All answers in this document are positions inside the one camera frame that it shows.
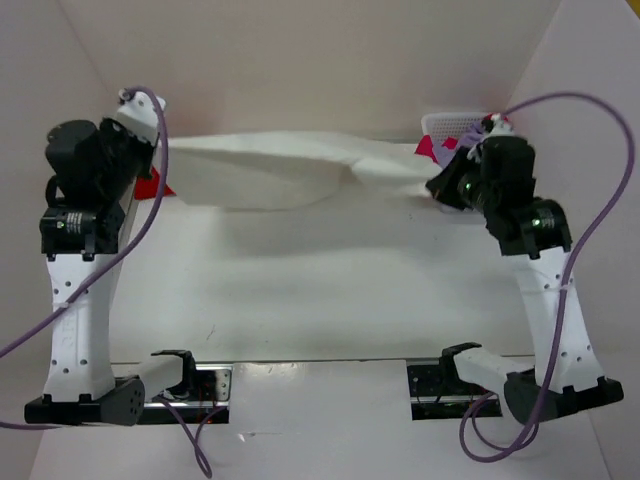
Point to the white t shirt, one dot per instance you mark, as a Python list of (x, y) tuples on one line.
[(282, 170)]

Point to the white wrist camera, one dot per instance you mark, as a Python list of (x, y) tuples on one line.
[(492, 125), (137, 114)]

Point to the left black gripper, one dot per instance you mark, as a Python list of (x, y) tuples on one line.
[(117, 130)]

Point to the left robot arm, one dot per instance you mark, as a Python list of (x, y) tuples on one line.
[(94, 164)]

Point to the red t shirt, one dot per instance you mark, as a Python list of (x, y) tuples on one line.
[(146, 188)]

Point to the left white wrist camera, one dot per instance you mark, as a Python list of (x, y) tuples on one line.
[(137, 114)]

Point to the white laundry basket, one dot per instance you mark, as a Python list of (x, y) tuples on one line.
[(441, 127)]

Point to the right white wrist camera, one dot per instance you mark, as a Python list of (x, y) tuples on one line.
[(492, 125)]

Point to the pink t shirt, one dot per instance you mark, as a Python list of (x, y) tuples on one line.
[(425, 148)]

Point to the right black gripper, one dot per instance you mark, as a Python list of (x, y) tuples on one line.
[(440, 186)]

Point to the lavender t shirt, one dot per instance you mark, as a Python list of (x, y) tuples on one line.
[(444, 155)]

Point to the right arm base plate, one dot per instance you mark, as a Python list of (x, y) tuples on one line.
[(432, 397)]

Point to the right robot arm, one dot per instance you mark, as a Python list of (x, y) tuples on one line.
[(496, 179)]

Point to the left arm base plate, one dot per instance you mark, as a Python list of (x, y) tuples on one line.
[(205, 399)]

